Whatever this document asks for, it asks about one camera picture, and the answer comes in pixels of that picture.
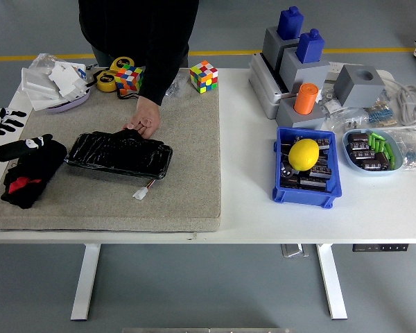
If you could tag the person's left hand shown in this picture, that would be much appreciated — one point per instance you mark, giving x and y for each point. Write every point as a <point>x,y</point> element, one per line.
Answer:
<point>149,116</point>

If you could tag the black rag with red patch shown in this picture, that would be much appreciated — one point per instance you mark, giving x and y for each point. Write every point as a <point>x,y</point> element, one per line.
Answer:
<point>31,166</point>

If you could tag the person's left forearm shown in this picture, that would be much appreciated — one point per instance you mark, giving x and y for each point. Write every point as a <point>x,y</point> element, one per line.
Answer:
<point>159,79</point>

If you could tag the black table control panel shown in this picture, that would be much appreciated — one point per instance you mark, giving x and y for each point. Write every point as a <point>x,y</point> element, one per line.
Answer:
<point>367,247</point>

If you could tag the clear bag of screws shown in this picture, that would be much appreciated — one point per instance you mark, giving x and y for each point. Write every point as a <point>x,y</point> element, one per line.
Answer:
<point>176,86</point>

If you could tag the multicolour puzzle cube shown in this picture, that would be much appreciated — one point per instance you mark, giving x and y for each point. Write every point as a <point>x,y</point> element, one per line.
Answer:
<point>129,79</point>
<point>204,77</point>

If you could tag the yellow tape measure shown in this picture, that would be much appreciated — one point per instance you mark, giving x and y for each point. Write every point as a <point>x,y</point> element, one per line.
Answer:
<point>105,81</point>
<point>120,63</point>

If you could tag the white flat plate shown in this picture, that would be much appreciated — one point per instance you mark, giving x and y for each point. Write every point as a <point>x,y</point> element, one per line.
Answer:
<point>43,104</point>

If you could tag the purple tray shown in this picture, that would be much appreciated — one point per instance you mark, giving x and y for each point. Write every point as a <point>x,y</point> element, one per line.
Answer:
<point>69,105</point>

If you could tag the crumpled clear plastic bag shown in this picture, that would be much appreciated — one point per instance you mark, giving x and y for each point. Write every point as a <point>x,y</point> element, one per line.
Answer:
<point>43,60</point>

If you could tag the white cardboard piece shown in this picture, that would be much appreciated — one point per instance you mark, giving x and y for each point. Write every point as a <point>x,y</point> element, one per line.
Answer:
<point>64,78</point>

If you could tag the grey-brown mat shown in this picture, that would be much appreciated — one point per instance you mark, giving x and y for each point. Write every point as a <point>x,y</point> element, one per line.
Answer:
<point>125,208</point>

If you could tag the person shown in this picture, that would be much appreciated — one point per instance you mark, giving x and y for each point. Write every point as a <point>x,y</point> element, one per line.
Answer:
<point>125,21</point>

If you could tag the low grey holder block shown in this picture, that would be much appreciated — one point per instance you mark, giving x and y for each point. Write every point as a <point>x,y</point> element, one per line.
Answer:
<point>298,121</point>

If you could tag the orange cylinder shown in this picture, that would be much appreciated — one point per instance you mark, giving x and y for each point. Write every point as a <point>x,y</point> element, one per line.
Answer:
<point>305,98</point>

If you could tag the yellow lemon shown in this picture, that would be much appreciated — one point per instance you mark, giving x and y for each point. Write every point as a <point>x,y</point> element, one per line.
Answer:
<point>303,154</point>

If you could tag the blue bottle-shaped block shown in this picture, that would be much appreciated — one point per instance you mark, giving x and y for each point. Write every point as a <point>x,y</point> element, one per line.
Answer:
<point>290,22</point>
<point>310,46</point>

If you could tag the blue plastic bin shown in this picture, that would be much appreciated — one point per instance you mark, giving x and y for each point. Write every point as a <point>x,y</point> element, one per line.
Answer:
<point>305,199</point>

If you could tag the white table leg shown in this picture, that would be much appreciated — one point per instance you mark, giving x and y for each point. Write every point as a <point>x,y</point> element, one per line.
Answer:
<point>85,284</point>
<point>333,284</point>

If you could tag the clear bag of metal parts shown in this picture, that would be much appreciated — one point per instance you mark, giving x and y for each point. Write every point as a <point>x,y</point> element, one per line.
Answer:
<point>329,104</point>

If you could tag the white power strip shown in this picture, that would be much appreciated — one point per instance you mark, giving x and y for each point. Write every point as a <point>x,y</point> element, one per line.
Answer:
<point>333,66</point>

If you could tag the grey box under table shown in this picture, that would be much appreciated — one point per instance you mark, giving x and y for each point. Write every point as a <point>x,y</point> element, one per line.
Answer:
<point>293,250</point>

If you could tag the clear bag with plug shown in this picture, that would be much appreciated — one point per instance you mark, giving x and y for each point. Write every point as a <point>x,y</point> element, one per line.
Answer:
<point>346,119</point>

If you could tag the grey block with round hole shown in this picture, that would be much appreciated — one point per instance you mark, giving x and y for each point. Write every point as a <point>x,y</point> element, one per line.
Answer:
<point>353,88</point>

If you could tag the green battery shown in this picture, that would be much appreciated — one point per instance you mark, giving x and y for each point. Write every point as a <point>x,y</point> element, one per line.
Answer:
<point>388,150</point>
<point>377,134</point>
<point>371,144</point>
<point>376,145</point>
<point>382,145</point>

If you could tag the light blue dish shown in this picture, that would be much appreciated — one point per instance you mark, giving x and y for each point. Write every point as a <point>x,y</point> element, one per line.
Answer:
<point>371,172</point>

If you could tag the clear bag of blue resistors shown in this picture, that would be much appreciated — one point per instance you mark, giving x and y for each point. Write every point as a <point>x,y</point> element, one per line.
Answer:
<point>410,152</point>

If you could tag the white switch plate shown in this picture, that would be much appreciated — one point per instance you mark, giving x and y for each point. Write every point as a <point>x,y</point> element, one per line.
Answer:
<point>36,81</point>

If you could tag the light grey enclosure box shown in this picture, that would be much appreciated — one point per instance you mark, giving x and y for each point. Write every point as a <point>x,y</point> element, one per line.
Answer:
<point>263,86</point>

